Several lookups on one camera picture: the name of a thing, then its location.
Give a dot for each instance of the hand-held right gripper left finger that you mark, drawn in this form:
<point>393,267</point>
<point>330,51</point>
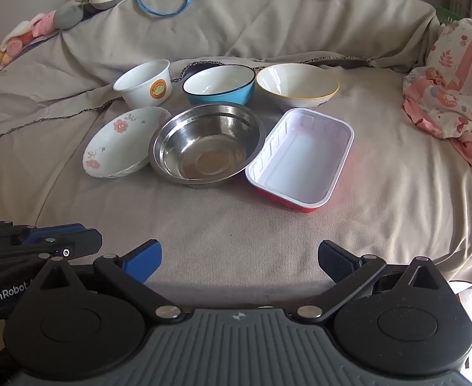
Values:
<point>145,259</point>

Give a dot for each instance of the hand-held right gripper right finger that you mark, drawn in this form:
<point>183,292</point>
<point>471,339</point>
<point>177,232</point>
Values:
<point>334,261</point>

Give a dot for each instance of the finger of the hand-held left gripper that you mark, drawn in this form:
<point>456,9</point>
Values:
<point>83,243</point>
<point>55,233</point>

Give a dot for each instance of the red and white rectangular tray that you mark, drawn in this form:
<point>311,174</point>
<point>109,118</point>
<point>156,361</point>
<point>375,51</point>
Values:
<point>300,161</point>

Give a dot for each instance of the stainless steel bowl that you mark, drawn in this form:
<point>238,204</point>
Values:
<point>203,144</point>

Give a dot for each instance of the white cup with orange label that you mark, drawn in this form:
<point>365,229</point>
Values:
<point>139,88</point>

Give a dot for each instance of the blue bowl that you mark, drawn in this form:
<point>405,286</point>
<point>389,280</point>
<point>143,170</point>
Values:
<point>220,97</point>

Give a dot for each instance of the white bowl with yellow rim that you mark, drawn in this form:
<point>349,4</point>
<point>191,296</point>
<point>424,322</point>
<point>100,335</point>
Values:
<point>296,80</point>

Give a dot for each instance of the white floral plate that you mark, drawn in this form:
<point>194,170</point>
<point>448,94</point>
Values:
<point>115,140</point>

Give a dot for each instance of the pink plush toy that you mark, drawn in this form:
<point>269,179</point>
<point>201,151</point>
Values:
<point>38,26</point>

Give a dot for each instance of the pink printed cloth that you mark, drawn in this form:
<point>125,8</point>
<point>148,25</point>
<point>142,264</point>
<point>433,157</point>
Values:
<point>453,88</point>

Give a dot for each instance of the grey sofa cover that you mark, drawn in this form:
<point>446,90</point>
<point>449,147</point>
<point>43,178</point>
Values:
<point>260,28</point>

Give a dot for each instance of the green basket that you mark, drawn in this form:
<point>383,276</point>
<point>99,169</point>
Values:
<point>453,14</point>

